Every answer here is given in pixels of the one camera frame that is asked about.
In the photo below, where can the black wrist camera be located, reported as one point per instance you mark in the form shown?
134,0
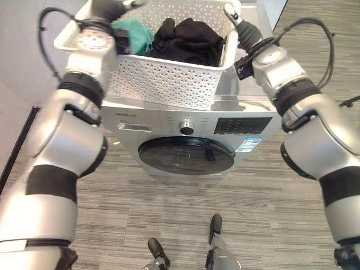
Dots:
122,42
244,67

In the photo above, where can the robot left leg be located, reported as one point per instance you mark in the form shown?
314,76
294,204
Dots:
157,251

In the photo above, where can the blue white energy label sticker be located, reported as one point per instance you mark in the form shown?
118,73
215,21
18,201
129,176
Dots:
252,143

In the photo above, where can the round dark washer door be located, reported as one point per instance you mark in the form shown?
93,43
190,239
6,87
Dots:
180,157

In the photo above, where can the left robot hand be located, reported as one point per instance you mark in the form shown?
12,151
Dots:
108,8

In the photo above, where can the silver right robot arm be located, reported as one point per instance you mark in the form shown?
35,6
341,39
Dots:
315,140

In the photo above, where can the washer detergent drawer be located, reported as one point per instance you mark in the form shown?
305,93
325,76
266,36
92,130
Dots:
135,127

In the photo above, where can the silver front-load washing machine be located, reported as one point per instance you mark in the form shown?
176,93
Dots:
253,118

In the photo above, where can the silver washer control knob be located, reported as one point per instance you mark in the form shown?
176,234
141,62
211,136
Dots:
186,127

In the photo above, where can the teal cloth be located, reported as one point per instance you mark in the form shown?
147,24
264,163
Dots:
139,36

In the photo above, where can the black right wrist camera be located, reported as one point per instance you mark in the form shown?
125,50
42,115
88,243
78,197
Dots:
244,67

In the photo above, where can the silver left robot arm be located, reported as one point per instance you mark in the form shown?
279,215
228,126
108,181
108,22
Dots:
56,140

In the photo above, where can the dark baseboard strip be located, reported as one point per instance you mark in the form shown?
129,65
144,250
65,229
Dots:
17,149

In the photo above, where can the black washer display panel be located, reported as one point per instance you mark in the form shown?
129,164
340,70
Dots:
242,125

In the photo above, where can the white perforated laundry basket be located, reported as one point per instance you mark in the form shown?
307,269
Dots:
168,81

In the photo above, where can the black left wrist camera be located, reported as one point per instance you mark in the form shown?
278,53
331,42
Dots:
122,42

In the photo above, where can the black clothing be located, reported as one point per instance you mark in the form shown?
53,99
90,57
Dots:
185,42

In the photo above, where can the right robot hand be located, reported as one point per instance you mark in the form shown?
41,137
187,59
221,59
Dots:
249,33

